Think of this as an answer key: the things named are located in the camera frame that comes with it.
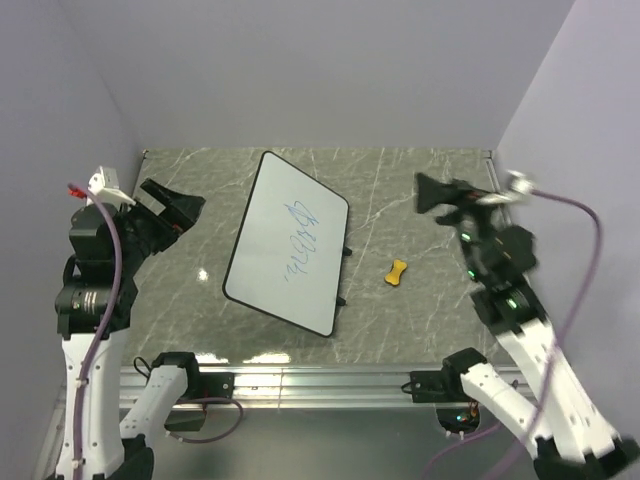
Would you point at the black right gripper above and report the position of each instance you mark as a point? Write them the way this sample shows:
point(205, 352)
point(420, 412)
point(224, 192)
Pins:
point(429, 193)

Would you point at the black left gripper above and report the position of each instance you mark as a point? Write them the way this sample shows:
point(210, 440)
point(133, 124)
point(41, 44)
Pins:
point(182, 211)

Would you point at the yellow bone-shaped eraser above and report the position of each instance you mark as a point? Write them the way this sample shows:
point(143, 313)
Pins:
point(393, 277)

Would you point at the white whiteboard black frame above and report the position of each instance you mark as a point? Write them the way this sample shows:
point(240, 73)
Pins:
point(287, 258)

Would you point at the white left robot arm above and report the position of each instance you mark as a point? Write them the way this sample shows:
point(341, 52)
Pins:
point(112, 236)

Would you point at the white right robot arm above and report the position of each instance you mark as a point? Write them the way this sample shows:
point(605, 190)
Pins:
point(561, 428)

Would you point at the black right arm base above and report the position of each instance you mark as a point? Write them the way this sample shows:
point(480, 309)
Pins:
point(455, 411)

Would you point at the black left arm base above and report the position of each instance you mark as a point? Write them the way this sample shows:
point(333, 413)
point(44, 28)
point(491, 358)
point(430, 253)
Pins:
point(189, 414)

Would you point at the aluminium side rail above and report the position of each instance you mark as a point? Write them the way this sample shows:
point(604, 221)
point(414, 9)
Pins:
point(501, 212)

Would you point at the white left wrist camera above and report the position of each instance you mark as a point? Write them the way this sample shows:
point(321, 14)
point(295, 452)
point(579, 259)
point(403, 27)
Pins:
point(104, 185)

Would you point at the aluminium mounting rail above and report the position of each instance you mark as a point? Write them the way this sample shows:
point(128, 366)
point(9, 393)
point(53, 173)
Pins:
point(340, 386)

